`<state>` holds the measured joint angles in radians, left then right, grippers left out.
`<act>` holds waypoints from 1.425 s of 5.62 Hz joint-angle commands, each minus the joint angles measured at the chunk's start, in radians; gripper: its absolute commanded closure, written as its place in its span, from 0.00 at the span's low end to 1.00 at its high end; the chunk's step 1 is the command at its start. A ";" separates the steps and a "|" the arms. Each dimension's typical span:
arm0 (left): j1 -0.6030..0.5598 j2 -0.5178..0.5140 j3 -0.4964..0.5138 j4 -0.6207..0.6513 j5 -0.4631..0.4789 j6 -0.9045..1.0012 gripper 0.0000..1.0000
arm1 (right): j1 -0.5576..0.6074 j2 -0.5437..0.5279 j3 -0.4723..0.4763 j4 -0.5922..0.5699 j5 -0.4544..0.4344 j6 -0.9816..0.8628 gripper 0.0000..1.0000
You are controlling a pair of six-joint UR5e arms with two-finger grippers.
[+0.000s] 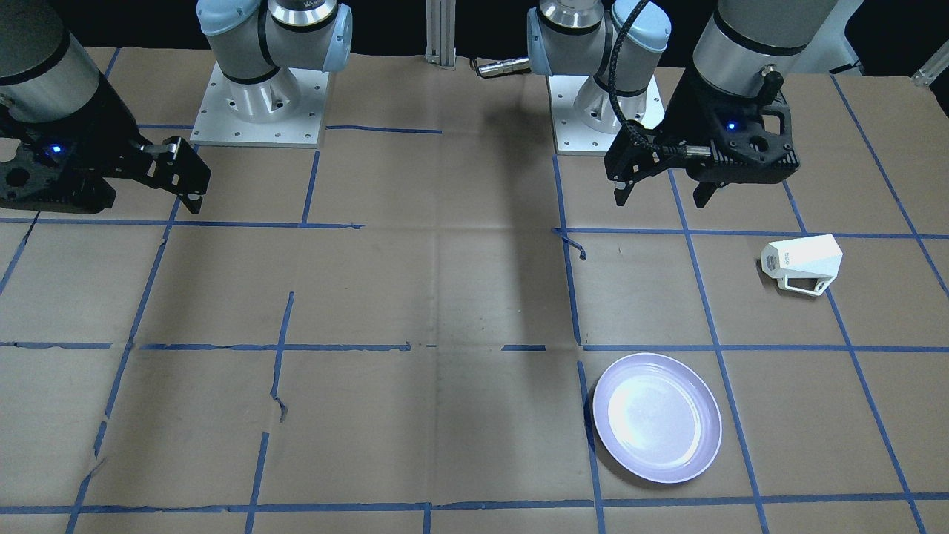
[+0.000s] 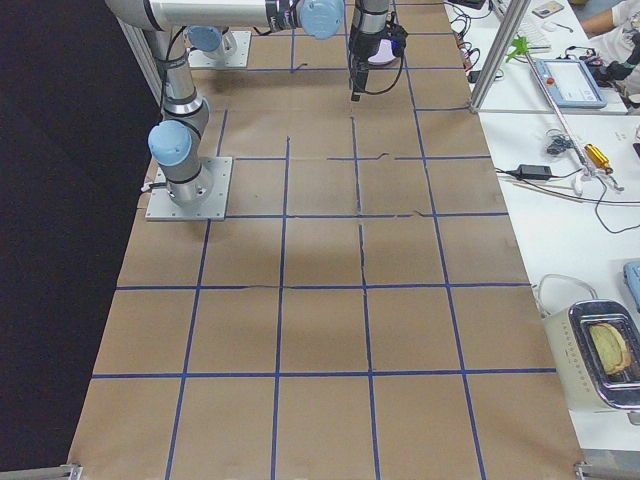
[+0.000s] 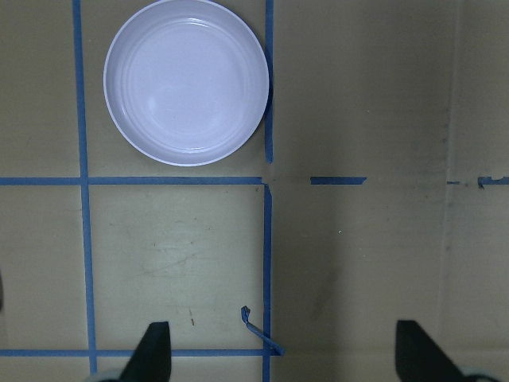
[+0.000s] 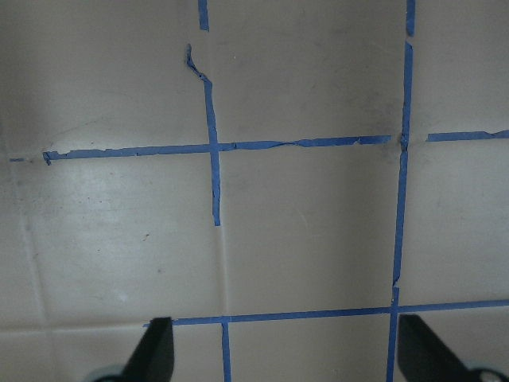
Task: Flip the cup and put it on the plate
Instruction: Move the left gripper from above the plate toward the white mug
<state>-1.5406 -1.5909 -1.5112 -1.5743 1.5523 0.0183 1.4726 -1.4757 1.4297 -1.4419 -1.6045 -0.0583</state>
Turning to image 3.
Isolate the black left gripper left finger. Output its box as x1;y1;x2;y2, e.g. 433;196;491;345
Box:
119;322;172;382

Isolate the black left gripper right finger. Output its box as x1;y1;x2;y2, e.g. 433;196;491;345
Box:
395;320;464;381

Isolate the lavender round plate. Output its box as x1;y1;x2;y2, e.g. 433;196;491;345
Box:
103;1;270;166

